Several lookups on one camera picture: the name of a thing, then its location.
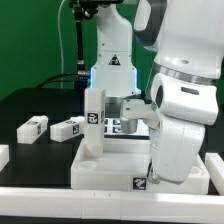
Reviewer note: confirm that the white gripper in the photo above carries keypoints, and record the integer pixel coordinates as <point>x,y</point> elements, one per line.
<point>183,110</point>

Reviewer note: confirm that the white desk top tray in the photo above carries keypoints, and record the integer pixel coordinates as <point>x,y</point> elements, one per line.
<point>123,167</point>

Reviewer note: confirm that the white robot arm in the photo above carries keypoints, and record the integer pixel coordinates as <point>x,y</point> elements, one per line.
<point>187,37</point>

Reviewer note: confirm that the fiducial marker sheet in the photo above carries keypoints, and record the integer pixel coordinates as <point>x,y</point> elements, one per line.
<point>113,127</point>

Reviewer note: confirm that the white left fence block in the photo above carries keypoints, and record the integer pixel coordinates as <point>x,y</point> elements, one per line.
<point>4,156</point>

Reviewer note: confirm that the white right fence rail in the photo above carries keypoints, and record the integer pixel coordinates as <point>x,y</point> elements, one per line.
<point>215,166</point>

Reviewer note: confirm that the white fence rail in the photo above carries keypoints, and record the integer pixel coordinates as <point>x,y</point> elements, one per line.
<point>113,205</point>
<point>215,166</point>

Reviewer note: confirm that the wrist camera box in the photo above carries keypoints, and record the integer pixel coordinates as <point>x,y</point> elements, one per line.
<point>134,109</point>

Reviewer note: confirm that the white front fence rail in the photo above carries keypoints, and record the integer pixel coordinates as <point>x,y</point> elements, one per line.
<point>113,205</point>

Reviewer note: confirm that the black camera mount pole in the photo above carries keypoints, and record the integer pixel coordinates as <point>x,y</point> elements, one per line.
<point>83,74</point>

